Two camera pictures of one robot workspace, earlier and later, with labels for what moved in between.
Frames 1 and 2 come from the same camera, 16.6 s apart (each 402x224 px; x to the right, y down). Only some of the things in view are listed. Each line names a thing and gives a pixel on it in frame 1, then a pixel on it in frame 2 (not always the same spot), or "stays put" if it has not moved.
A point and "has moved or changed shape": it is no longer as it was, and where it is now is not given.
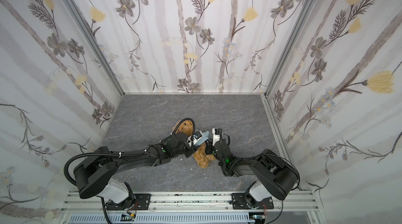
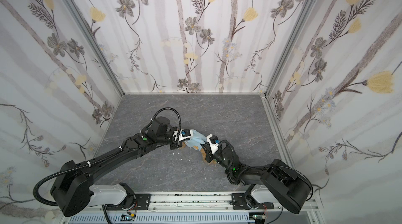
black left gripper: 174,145 -> 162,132
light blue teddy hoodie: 205,135 has moved or changed shape
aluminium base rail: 114,204 stays put
